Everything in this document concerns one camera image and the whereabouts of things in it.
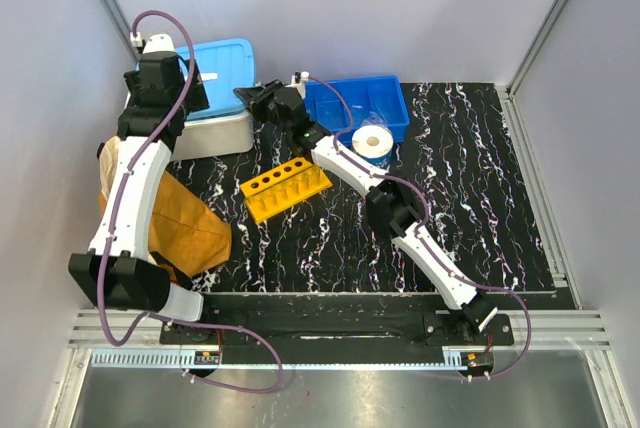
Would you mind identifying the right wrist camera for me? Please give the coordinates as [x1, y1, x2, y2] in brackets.
[289, 71, 310, 99]

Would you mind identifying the wrapped tissue paper roll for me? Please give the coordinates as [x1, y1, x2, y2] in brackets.
[351, 120, 394, 169]

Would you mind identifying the yellow test tube rack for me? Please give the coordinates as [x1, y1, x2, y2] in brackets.
[240, 157, 333, 224]

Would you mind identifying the blue compartment tray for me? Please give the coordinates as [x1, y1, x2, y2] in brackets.
[304, 76, 409, 146]

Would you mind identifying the white plastic bin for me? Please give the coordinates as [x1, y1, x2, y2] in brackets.
[171, 111, 254, 161]

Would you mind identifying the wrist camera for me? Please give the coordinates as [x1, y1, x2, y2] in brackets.
[289, 71, 310, 99]
[129, 32, 175, 55]

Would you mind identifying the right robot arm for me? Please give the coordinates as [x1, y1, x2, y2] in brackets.
[233, 80, 497, 344]

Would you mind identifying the light blue plastic lid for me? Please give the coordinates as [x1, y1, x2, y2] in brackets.
[186, 38, 256, 123]

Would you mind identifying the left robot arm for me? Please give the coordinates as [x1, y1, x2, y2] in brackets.
[68, 49, 217, 344]

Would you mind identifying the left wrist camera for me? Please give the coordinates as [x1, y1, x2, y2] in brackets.
[129, 32, 175, 55]

